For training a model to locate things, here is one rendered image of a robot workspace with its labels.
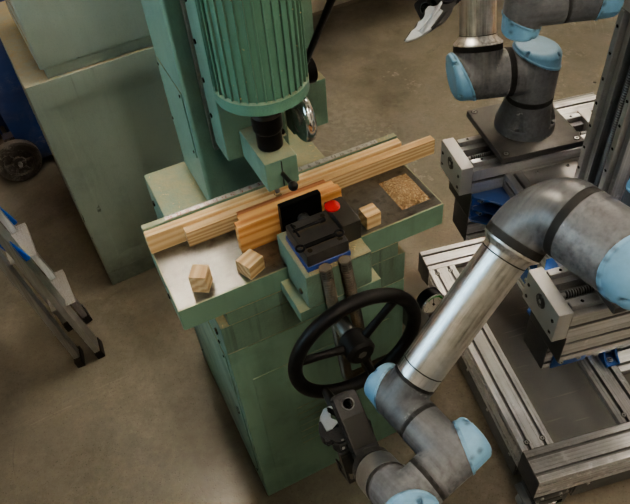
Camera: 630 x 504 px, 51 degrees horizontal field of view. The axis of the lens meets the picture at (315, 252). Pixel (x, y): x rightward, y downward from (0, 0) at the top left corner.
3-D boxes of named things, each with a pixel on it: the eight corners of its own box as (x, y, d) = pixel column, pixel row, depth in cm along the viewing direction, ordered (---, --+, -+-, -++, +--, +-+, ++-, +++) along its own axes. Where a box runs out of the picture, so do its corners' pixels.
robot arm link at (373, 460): (359, 474, 102) (404, 451, 105) (348, 460, 107) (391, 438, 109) (372, 513, 105) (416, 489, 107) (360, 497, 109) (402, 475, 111)
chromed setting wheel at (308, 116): (309, 154, 147) (305, 107, 138) (286, 126, 155) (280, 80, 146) (321, 150, 147) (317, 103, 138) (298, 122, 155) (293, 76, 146)
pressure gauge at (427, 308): (421, 323, 155) (423, 301, 150) (412, 312, 158) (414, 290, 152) (444, 312, 157) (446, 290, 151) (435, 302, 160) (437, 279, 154)
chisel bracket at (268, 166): (269, 198, 133) (264, 165, 127) (243, 161, 142) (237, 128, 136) (302, 186, 135) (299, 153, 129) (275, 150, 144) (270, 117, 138)
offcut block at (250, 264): (251, 259, 134) (249, 248, 131) (265, 267, 132) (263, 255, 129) (237, 272, 131) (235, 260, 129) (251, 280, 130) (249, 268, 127)
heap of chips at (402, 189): (402, 210, 140) (402, 203, 139) (378, 183, 147) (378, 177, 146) (430, 198, 142) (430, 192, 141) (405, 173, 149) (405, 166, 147)
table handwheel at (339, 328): (358, 285, 112) (452, 312, 131) (306, 216, 124) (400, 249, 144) (265, 401, 121) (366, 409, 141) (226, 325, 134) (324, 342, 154)
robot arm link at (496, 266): (521, 139, 95) (344, 395, 109) (583, 177, 88) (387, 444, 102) (552, 159, 104) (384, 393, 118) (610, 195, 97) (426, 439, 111)
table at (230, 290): (199, 367, 124) (192, 348, 119) (152, 263, 143) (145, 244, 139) (469, 250, 139) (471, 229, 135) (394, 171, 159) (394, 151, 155)
